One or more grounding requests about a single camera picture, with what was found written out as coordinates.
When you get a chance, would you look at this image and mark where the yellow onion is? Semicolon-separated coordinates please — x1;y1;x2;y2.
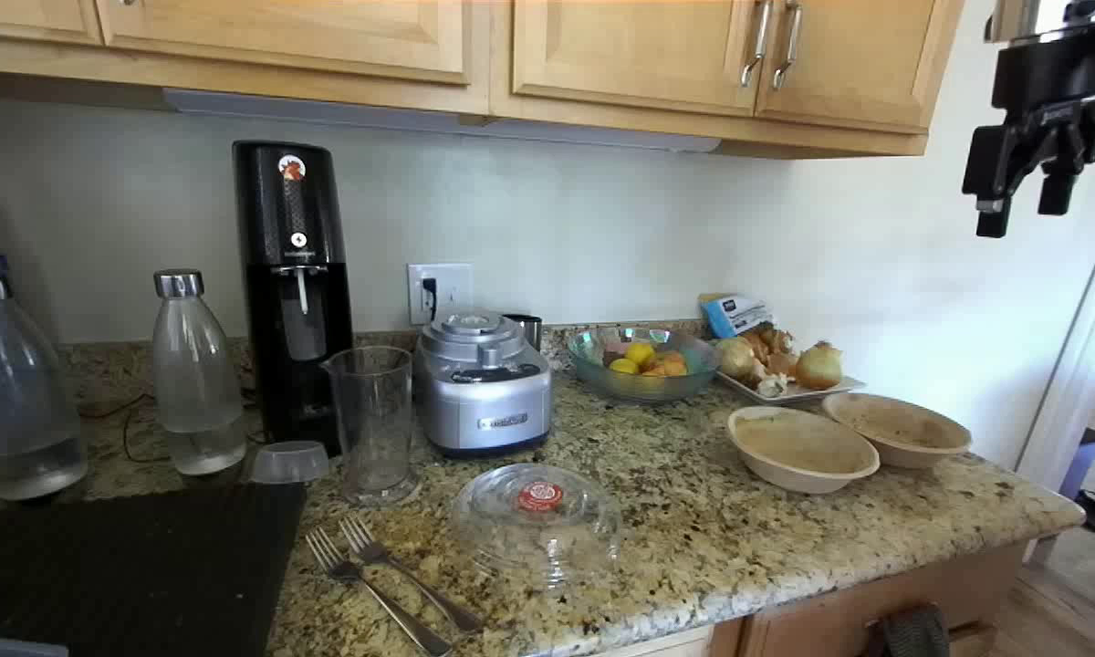
715;337;767;384
790;339;848;394

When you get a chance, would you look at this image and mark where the small clear plastic cap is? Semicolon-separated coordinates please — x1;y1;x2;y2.
244;439;334;490

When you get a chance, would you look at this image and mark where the silver food processor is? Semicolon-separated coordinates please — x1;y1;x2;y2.
411;311;557;458

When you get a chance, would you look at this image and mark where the beige bowl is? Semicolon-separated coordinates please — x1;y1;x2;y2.
822;392;975;475
725;402;884;495

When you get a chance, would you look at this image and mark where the brown ginger root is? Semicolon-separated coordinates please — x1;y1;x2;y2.
748;321;803;394

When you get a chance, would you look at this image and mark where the green glass fruit bowl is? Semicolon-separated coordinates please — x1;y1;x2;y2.
560;321;721;405

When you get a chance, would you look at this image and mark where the clear glass cup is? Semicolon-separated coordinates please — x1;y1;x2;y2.
321;344;422;502

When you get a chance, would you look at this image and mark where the steel mug black handle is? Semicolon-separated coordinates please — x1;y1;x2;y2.
502;311;547;359

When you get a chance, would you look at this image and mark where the white wall outlet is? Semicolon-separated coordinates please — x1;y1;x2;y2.
404;258;478;329

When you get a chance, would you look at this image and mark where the yellow lemon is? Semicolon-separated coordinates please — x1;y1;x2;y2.
605;339;661;379

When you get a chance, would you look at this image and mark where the orange fruit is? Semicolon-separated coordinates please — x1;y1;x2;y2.
651;348;694;384

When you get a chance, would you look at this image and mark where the black soda maker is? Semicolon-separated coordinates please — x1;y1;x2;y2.
228;140;356;455

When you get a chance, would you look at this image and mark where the blue white snack bag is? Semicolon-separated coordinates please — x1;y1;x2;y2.
697;288;778;344

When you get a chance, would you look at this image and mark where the large clear glass bottle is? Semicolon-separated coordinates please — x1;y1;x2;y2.
0;269;92;502

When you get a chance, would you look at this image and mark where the clear glass lid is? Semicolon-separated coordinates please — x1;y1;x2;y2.
453;458;623;593

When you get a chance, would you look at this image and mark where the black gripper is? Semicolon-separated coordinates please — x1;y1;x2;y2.
958;23;1095;242

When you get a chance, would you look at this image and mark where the light wood cabinet door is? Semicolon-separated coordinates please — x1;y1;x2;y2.
96;0;472;87
0;0;101;47
754;0;966;140
506;0;778;120

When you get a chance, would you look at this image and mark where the steel cabinet handle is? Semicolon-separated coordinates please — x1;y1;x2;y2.
736;0;778;91
769;0;806;95

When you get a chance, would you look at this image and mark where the silver fork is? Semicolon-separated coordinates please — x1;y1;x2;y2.
304;525;453;657
334;513;486;634

